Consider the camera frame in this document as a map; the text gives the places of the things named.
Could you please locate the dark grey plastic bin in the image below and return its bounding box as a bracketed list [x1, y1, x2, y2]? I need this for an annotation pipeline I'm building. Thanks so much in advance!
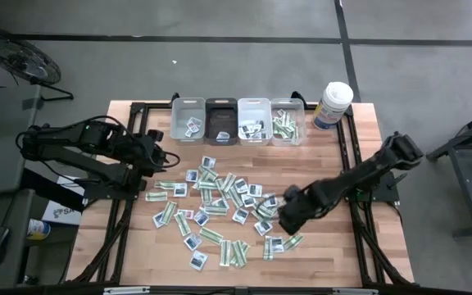
[205, 97, 239, 147]

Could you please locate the white cardboard box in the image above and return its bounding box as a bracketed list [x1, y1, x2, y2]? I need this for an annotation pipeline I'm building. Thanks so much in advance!
[41, 175, 86, 227]

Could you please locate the black floor fan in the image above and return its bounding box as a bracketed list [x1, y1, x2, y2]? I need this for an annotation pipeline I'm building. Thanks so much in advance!
[0, 26, 75, 102]

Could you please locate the blue yellow can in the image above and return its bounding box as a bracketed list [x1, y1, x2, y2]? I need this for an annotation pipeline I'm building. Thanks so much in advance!
[26, 218, 52, 242]

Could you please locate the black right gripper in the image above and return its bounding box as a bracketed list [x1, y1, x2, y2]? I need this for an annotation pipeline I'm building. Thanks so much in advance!
[277, 184, 324, 237]

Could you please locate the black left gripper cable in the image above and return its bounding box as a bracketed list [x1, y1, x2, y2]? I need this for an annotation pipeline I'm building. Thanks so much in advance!
[137, 150, 182, 170]

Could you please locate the white plastic bin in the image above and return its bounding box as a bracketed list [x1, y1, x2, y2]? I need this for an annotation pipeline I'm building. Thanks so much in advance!
[238, 97, 273, 148]

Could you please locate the disinfecting wipes canister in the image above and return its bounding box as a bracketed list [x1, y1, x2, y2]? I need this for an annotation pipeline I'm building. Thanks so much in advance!
[311, 80, 355, 131]

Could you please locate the silver metal bracket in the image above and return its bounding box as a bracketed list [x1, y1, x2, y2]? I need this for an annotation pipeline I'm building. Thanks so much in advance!
[332, 288, 379, 295]
[102, 285, 151, 295]

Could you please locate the dark grey metal stand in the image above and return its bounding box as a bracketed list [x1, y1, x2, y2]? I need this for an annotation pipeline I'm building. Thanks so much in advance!
[424, 104, 472, 239]

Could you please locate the light grey plastic bin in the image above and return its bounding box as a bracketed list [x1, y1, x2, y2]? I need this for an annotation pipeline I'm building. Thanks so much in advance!
[170, 97, 207, 147]

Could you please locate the clear plastic bin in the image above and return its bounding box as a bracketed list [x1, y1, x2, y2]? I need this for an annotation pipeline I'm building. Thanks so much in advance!
[270, 97, 306, 148]

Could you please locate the grey low desk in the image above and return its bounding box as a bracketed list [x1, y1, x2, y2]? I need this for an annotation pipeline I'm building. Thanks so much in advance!
[0, 188, 36, 290]

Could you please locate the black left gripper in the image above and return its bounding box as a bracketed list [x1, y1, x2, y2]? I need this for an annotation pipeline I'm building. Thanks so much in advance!
[130, 129, 170, 177]

